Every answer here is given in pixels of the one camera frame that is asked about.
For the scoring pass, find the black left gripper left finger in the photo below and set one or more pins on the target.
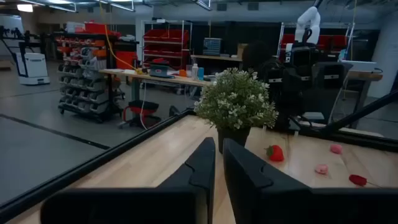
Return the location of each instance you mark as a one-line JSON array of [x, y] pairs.
[[186, 199]]

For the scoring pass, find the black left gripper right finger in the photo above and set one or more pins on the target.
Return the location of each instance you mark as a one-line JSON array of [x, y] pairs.
[[264, 199]]

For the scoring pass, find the red toy strawberry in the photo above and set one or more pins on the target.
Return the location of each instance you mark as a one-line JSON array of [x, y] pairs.
[[276, 154]]

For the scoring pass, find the small red toy fruit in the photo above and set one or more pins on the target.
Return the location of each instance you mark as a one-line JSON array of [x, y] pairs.
[[357, 180]]

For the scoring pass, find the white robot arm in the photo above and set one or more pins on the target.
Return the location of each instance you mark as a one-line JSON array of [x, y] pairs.
[[308, 21]]

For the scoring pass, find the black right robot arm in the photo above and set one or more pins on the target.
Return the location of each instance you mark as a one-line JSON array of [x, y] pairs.
[[289, 87]]

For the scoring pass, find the pink toy raspberry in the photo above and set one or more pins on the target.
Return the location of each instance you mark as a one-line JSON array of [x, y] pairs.
[[336, 149], [321, 169]]

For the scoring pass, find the red and black cart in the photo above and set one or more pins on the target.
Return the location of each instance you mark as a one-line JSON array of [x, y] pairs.
[[141, 112]]

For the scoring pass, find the potted plant with white flowers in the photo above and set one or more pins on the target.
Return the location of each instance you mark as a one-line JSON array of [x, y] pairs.
[[236, 99]]

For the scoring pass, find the wooden workbench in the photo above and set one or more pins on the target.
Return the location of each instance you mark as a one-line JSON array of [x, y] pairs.
[[174, 80]]

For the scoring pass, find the blue cup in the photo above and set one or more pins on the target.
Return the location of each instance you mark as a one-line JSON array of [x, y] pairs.
[[201, 74]]

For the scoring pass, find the orange cup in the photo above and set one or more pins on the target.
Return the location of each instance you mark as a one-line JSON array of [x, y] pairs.
[[182, 73]]

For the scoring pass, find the white bottle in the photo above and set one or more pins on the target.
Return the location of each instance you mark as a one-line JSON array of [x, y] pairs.
[[195, 71]]

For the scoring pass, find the blue toolbox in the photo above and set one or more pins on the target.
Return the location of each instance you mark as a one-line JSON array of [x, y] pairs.
[[160, 71]]

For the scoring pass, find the orange bin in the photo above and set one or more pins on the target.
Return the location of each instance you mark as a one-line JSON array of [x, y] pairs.
[[126, 59]]

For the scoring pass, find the blue drawer organiser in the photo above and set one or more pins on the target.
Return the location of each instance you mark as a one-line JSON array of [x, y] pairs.
[[212, 46]]

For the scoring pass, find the shelf with red bins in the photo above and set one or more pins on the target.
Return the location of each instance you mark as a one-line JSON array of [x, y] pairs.
[[329, 42], [166, 43]]

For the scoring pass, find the black cart with storage bins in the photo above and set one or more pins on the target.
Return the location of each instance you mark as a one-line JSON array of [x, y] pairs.
[[87, 77]]

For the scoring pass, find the grey desk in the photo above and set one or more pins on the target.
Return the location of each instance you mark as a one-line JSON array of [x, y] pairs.
[[363, 74]]

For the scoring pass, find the white wheeled machine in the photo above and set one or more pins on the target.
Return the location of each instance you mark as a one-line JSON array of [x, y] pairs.
[[31, 68]]

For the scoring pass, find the black equipment stand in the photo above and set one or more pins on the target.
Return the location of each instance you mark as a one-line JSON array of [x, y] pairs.
[[21, 39]]

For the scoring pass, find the ceiling light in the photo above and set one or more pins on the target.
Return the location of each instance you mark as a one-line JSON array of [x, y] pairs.
[[25, 7]]

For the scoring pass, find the black aluminium table frame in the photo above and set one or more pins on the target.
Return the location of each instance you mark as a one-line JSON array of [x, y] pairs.
[[93, 161]]

